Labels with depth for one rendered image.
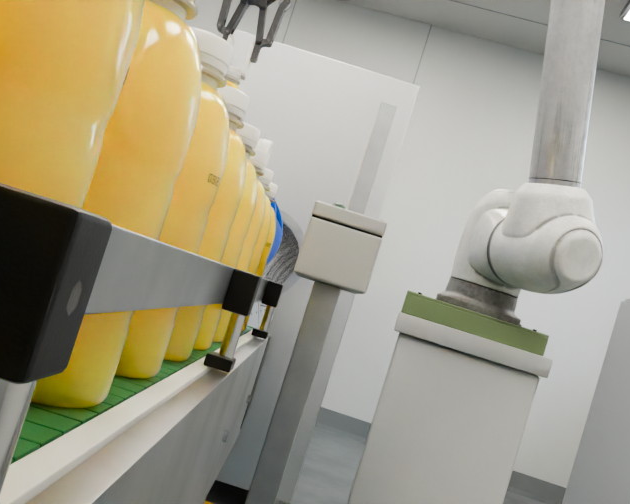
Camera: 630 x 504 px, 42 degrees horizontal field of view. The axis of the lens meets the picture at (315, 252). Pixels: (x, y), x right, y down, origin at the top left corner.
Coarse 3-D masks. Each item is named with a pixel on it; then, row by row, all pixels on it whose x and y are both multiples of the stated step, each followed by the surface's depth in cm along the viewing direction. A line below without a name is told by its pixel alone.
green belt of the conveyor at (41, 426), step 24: (240, 336) 107; (192, 360) 65; (120, 384) 45; (144, 384) 47; (48, 408) 34; (72, 408) 35; (96, 408) 37; (24, 432) 29; (48, 432) 30; (24, 456) 27
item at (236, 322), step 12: (240, 276) 65; (252, 276) 65; (228, 288) 65; (240, 288) 65; (252, 288) 65; (228, 300) 65; (240, 300) 65; (252, 300) 65; (240, 312) 65; (228, 324) 66; (240, 324) 65; (228, 336) 65; (228, 348) 65; (204, 360) 64; (216, 360) 64; (228, 360) 64; (228, 372) 64
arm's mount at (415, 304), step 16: (416, 304) 168; (432, 304) 167; (448, 304) 167; (432, 320) 167; (448, 320) 167; (464, 320) 166; (480, 320) 166; (496, 320) 166; (480, 336) 166; (496, 336) 165; (512, 336) 165; (528, 336) 165; (544, 336) 164
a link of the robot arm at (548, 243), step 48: (576, 0) 155; (576, 48) 155; (576, 96) 156; (576, 144) 157; (528, 192) 157; (576, 192) 155; (528, 240) 154; (576, 240) 150; (528, 288) 161; (576, 288) 155
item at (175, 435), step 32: (256, 352) 100; (160, 384) 49; (192, 384) 55; (224, 384) 64; (256, 384) 132; (128, 416) 37; (160, 416) 41; (192, 416) 47; (224, 416) 77; (64, 448) 29; (96, 448) 31; (128, 448) 33; (160, 448) 37; (192, 448) 54; (224, 448) 96; (32, 480) 24; (64, 480) 26; (96, 480) 27; (128, 480) 31; (160, 480) 41; (192, 480) 62
